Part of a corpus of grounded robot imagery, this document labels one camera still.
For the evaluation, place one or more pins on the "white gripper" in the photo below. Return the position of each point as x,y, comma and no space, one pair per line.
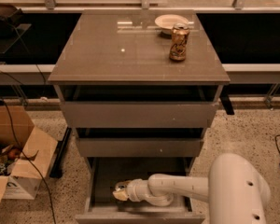
132,189

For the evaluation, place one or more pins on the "silver redbull can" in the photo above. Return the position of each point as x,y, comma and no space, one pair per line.
119,189

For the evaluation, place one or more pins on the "top grey drawer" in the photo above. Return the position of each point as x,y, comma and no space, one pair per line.
138,115

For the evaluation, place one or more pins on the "middle grey drawer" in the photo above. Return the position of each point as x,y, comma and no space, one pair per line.
139,147

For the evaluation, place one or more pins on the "white bowl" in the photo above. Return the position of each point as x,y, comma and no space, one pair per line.
167,22

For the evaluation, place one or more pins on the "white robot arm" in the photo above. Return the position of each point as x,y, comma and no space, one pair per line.
235,191

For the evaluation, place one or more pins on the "grey drawer cabinet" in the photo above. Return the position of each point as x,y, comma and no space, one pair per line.
120,56

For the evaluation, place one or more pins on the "dark device on left shelf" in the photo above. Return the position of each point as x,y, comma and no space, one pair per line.
11,27

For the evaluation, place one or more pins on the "black table leg base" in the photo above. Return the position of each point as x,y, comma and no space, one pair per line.
56,169

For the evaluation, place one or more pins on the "snack bags in box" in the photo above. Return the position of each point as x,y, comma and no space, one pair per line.
7,156

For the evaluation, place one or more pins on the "bottom open grey drawer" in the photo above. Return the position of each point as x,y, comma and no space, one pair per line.
102,208

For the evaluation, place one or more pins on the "gold soda can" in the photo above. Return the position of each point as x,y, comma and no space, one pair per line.
179,35

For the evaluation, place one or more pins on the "open cardboard box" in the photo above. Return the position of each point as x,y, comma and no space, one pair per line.
25,154

